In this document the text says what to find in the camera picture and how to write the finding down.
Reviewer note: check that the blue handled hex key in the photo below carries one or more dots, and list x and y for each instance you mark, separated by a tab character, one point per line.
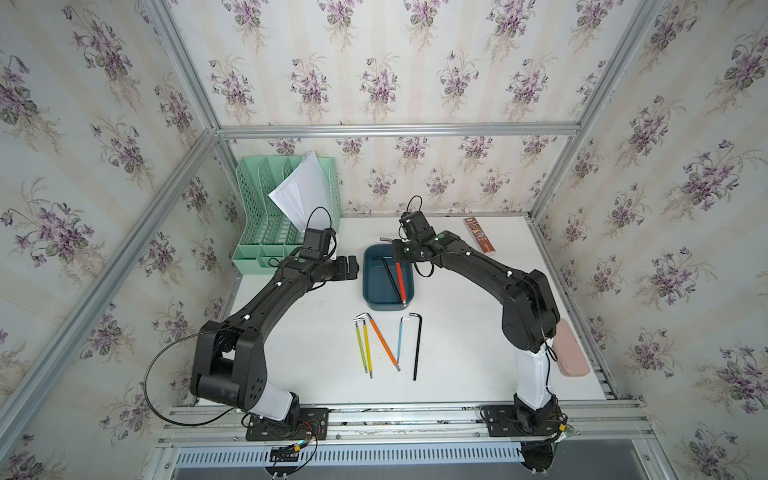
399	340

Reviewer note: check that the green plastic desk organizer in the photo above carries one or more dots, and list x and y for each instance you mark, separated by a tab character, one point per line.
268	234

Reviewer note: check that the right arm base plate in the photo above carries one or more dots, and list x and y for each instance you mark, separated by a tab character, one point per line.
512	420

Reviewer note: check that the red handled hex key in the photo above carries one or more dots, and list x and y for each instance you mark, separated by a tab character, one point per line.
400	281

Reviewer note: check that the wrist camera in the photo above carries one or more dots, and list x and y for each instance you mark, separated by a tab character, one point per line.
318	244
416	227

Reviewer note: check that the thin black hex key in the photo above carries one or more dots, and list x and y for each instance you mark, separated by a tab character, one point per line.
417	350

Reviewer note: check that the large black hex key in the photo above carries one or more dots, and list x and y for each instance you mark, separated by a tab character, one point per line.
393	283

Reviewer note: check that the yellow handled hex key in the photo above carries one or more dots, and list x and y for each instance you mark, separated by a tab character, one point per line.
366	349

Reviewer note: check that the dark teal storage box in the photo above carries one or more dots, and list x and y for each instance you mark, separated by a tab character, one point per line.
377	291

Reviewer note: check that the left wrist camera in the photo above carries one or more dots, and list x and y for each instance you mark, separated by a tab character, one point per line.
318	244

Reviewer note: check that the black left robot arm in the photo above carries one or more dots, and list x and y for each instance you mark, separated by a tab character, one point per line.
229	365

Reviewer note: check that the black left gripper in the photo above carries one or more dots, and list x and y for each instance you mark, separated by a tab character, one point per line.
341	272

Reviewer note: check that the white paper stack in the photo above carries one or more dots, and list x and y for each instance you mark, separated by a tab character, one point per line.
304	196

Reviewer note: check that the white slotted cable duct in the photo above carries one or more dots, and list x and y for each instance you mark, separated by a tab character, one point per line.
327	455

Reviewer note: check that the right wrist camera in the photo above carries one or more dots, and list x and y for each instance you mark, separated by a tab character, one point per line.
416	227

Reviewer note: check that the pink pencil case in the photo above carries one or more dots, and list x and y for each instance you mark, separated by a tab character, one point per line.
571	360

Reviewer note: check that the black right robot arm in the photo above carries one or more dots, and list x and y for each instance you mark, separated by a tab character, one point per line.
529	323

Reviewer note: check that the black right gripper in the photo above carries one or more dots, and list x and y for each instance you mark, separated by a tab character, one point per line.
395	255

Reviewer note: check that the green handled hex key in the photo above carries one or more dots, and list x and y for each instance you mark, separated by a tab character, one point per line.
361	346

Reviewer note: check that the aluminium mounting rail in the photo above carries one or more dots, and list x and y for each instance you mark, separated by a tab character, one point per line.
409	423

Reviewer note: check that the orange handled hex key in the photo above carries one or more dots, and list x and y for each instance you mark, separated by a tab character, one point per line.
379	334

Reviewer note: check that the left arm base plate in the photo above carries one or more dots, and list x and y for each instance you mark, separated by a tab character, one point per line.
305	424

